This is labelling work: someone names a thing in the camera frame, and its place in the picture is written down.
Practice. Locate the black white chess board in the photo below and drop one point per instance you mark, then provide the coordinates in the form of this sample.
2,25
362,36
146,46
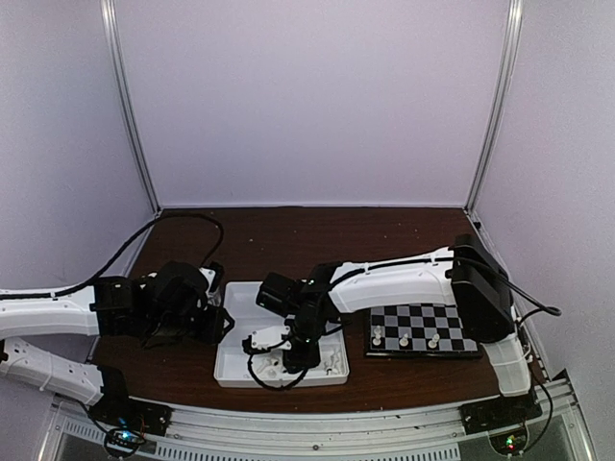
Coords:
420,321

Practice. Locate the front aluminium rail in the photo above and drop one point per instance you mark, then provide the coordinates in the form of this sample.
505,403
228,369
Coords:
441,432

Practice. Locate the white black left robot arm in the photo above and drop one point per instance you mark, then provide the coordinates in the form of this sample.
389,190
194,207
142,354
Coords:
25,314

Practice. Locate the white plastic compartment tray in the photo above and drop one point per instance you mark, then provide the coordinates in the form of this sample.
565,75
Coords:
230,368

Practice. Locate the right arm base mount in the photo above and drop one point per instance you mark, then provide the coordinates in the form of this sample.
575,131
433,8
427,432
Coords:
504,420

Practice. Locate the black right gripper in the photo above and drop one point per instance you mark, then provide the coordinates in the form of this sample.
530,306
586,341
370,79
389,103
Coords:
306,360

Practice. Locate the white chess piece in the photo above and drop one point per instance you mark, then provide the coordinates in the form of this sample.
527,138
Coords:
433,343
404,341

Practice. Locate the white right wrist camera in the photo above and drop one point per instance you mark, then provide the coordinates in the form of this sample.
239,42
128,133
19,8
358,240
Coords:
266,340

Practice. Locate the left aluminium frame post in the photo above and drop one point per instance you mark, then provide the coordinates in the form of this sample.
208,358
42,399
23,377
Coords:
111,29

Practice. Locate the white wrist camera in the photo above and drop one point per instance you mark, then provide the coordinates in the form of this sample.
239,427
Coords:
213,273
266,340

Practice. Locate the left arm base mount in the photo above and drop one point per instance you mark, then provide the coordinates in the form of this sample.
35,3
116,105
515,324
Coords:
127,424

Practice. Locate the aluminium frame post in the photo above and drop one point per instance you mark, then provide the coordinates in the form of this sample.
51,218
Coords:
512,34
111,29

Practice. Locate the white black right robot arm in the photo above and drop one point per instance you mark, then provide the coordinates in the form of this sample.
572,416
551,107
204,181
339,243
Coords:
464,275

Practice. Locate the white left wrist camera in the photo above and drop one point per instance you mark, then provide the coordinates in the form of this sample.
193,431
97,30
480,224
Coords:
213,273

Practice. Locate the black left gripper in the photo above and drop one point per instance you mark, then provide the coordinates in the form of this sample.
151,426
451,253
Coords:
212,332

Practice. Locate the right aluminium frame post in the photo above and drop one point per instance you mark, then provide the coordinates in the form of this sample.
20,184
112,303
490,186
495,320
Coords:
512,34

